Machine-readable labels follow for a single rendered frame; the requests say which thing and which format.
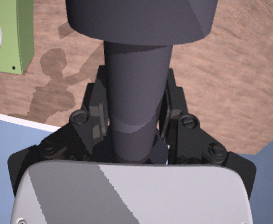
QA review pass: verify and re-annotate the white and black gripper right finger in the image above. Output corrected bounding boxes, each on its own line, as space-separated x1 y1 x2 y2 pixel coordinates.
158 68 256 200

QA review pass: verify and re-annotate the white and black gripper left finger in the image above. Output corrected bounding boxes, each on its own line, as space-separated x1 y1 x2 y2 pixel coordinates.
7 65 109 197

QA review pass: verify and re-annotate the dark grey dumbbell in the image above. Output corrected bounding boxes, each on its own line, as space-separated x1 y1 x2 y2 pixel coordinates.
65 0 219 165

